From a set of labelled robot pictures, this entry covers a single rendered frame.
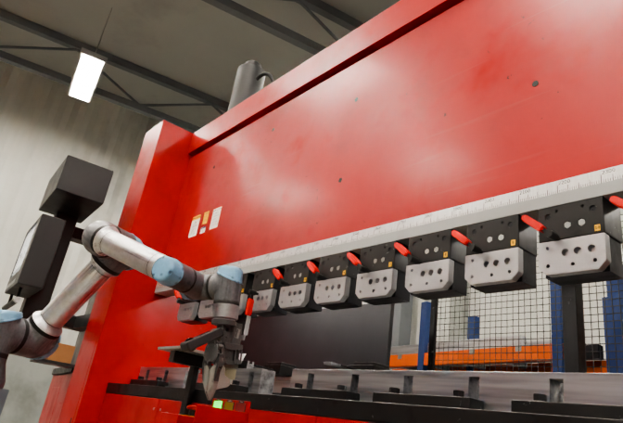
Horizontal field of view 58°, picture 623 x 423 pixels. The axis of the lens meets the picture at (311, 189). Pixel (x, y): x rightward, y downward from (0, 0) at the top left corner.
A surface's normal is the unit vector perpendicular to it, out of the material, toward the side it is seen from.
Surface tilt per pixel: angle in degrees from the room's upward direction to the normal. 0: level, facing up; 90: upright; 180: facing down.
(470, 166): 90
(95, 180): 90
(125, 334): 90
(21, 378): 90
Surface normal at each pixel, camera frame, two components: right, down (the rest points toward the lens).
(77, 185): 0.57, -0.26
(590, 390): -0.76, -0.36
